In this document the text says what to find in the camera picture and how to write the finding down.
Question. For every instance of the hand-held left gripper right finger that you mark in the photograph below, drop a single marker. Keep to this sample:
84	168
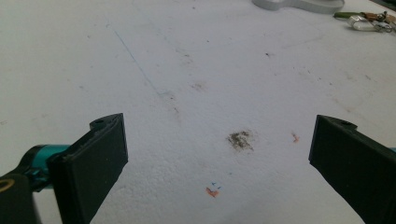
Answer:
355	165

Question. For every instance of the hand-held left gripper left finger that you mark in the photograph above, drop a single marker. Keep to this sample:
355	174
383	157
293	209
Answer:
90	168

